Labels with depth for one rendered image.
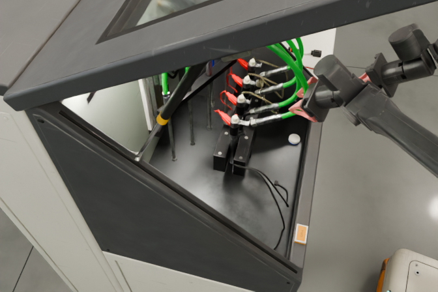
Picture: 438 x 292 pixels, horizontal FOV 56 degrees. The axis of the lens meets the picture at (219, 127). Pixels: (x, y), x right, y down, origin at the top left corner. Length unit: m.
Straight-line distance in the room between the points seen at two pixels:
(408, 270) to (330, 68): 1.27
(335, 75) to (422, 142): 0.25
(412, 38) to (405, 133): 0.34
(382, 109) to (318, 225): 1.51
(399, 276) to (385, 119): 1.25
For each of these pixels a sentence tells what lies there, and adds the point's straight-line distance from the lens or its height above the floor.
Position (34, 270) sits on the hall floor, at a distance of 2.28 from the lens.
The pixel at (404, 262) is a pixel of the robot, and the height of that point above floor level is 0.28.
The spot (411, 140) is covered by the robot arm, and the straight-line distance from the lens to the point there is 0.73.
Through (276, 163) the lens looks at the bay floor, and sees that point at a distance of 1.41.
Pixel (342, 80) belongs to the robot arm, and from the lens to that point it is 0.89.
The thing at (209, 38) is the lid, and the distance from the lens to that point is 0.48.
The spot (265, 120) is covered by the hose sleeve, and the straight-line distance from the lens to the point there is 1.12.
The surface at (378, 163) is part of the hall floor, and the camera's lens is 2.57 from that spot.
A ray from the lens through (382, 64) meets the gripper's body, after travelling 1.11.
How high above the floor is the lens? 1.99
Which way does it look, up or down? 52 degrees down
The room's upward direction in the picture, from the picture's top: 1 degrees clockwise
